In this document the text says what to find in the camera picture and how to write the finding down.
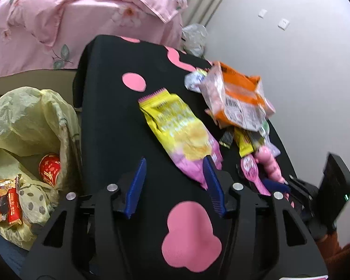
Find black cloth with pink shapes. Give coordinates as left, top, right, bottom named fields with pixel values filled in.
left=72, top=34, right=298, bottom=280

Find yellow and purple chip packet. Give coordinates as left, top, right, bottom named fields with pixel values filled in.
left=138, top=87, right=223, bottom=191

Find polka dot wrapper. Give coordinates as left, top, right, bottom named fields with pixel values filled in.
left=17, top=185, right=58, bottom=226

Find green white wrapper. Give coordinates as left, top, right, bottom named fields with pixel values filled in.
left=259, top=121, right=271, bottom=138

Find pink plastic toy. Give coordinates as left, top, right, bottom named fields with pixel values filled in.
left=256, top=147, right=282, bottom=182

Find beige pleated curtain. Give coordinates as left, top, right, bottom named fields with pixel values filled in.
left=166, top=0, right=239, bottom=33

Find person's right forearm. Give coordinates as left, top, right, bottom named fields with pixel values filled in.
left=315, top=230, right=350, bottom=280

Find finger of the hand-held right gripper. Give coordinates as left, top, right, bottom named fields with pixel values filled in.
left=262, top=175, right=317, bottom=208

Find black snack wrapper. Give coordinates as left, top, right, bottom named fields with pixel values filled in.
left=219, top=130, right=235, bottom=149

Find small yellow wrapper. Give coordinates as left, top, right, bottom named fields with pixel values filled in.
left=234, top=128, right=256, bottom=158

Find red snack wrapper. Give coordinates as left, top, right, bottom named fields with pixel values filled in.
left=0, top=174, right=24, bottom=230

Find silver crumpled wrapper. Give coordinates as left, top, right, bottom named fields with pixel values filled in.
left=184, top=68, right=208, bottom=93

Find orange snack packet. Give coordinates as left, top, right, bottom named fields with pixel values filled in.
left=198, top=61, right=276, bottom=132

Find beige bed frame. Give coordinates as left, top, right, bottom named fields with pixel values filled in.
left=0, top=69, right=77, bottom=100

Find red round wrapper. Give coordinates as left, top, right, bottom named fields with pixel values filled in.
left=39, top=153, right=61, bottom=188

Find pink snack wrapper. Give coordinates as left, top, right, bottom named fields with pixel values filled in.
left=240, top=155, right=272, bottom=196

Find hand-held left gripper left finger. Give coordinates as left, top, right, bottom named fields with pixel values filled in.
left=20, top=157, right=148, bottom=280

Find crumpled clear plastic bag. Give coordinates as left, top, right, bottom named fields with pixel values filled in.
left=181, top=23, right=208, bottom=58

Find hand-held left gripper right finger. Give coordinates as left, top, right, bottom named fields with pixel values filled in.
left=202, top=155, right=329, bottom=280

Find pink floral blanket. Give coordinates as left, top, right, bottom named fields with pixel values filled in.
left=0, top=0, right=189, bottom=78

